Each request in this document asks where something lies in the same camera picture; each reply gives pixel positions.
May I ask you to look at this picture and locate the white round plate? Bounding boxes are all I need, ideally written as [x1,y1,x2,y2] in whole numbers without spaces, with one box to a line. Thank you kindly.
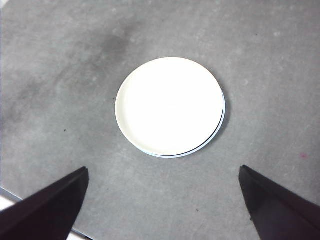
[115,56,224,156]

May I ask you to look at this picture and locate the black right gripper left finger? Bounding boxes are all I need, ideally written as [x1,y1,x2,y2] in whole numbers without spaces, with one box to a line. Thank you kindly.
[0,166,90,240]

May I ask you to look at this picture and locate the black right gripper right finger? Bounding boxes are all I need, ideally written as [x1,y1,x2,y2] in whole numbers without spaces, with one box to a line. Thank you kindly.
[238,164,320,240]

